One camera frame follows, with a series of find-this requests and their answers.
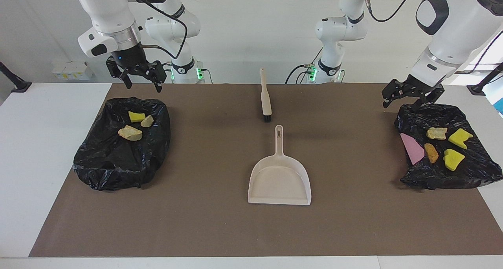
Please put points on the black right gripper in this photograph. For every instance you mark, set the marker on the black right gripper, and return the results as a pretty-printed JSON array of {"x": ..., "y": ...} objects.
[{"x": 131, "y": 61}]

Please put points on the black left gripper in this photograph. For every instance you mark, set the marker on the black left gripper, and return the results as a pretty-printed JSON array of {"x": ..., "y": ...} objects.
[{"x": 416, "y": 86}]

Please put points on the yellow sponge piece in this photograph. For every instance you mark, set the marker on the yellow sponge piece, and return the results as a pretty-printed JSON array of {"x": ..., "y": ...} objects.
[
  {"x": 452, "y": 160},
  {"x": 136, "y": 116},
  {"x": 460, "y": 138}
]

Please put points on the small orange croissant piece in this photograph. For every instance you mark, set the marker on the small orange croissant piece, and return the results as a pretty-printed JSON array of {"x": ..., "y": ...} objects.
[{"x": 147, "y": 121}]

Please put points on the large striped croissant piece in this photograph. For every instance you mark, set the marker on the large striped croissant piece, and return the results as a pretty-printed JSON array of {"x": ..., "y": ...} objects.
[{"x": 130, "y": 132}]

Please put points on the brown bread roll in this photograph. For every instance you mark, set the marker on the brown bread roll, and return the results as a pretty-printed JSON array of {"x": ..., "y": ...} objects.
[{"x": 431, "y": 153}]

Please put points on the beige hand brush black bristles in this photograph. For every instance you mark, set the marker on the beige hand brush black bristles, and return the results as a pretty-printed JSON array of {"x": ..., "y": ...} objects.
[{"x": 266, "y": 100}]

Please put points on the beige plastic dustpan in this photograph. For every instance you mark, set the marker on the beige plastic dustpan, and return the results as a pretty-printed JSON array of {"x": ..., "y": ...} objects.
[{"x": 279, "y": 178}]

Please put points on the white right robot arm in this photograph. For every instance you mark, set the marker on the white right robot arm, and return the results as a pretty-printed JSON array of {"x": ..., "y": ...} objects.
[{"x": 114, "y": 17}]

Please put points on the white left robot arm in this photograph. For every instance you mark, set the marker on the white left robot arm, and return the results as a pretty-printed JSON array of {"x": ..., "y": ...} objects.
[{"x": 452, "y": 29}]

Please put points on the black bag bin with card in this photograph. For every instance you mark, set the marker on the black bag bin with card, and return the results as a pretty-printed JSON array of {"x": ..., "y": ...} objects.
[{"x": 440, "y": 174}]

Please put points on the black trash bag bin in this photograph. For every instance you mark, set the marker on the black trash bag bin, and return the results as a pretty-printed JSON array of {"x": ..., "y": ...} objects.
[{"x": 114, "y": 163}]

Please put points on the pink card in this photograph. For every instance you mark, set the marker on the pink card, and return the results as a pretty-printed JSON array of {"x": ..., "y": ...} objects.
[{"x": 412, "y": 149}]

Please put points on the black clamp stand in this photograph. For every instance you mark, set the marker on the black clamp stand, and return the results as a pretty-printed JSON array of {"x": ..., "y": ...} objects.
[
  {"x": 481, "y": 86},
  {"x": 15, "y": 84}
]

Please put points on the blue object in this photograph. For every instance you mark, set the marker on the blue object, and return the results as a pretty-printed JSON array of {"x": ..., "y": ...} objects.
[{"x": 500, "y": 106}]

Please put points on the brown table mat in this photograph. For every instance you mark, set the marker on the brown table mat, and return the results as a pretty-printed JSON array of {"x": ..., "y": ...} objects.
[{"x": 251, "y": 229}]

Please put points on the white wall socket box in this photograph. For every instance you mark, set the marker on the white wall socket box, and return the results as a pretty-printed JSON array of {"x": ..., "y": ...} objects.
[{"x": 72, "y": 70}]

